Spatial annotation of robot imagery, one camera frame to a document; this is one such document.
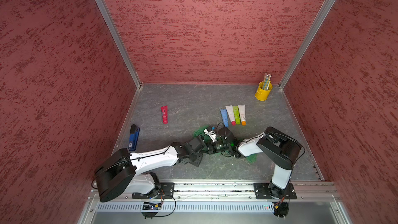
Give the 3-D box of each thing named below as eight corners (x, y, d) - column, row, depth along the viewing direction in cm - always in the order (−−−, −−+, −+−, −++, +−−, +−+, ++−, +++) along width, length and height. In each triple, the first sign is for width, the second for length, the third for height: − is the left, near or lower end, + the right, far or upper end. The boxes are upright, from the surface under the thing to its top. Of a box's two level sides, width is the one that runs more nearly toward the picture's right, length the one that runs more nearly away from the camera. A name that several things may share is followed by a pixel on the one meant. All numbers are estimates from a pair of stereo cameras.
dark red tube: (161, 124, 101) (160, 122, 99) (161, 108, 109) (160, 106, 107) (168, 123, 101) (167, 121, 99) (168, 107, 110) (167, 105, 108)
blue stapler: (129, 151, 89) (126, 147, 85) (134, 128, 98) (131, 124, 95) (136, 150, 89) (133, 147, 85) (140, 128, 99) (137, 124, 95)
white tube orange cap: (241, 125, 100) (241, 124, 99) (237, 106, 111) (238, 104, 109) (248, 125, 100) (248, 124, 99) (243, 106, 111) (244, 104, 109)
